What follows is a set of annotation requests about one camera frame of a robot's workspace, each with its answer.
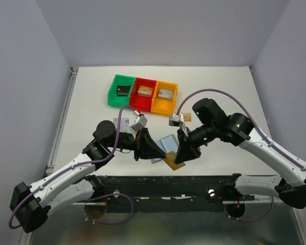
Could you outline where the yellow plastic bin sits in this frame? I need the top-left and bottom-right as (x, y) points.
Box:
(150, 81), (178, 116)

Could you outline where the purple cable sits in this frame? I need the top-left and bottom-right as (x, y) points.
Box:
(177, 88), (306, 222)
(9, 104), (141, 229)

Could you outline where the silver card stack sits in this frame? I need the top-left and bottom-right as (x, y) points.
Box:
(158, 89), (174, 101)

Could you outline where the green plastic bin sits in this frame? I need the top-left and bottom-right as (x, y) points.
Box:
(108, 75), (136, 107)

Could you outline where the copper card stack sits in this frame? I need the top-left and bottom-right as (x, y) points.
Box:
(137, 85), (153, 97)

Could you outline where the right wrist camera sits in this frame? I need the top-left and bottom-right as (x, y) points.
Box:
(169, 113), (188, 136)

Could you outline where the green leather card holder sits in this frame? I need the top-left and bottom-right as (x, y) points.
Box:
(155, 134), (179, 154)

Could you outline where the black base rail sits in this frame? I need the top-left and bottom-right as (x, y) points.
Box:
(84, 174), (254, 213)

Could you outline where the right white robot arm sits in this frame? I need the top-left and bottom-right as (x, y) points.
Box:
(169, 98), (306, 209)

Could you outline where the gold credit card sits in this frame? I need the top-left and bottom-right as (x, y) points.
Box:
(163, 151), (186, 171)
(182, 112), (192, 122)

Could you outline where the black card stack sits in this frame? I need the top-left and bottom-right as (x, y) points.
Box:
(116, 85), (131, 96)

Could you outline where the aluminium frame rail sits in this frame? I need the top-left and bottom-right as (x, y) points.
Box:
(17, 66), (79, 245)

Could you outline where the red plastic bin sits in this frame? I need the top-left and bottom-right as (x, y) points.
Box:
(129, 78), (157, 112)

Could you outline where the silver credit card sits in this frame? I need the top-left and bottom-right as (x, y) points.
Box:
(113, 117), (129, 128)
(120, 127), (132, 133)

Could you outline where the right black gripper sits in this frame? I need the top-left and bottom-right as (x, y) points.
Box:
(174, 122), (217, 164)

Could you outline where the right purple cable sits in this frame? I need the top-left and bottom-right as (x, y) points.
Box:
(177, 88), (306, 222)

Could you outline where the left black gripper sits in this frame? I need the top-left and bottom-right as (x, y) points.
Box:
(108, 127), (166, 162)

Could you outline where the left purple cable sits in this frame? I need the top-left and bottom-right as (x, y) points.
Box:
(9, 104), (141, 229)

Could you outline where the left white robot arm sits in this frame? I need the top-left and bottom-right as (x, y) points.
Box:
(8, 120), (165, 233)

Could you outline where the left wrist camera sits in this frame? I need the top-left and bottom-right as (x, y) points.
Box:
(130, 114), (147, 133)

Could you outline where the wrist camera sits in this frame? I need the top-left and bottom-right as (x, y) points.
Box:
(169, 113), (188, 136)
(130, 114), (147, 133)

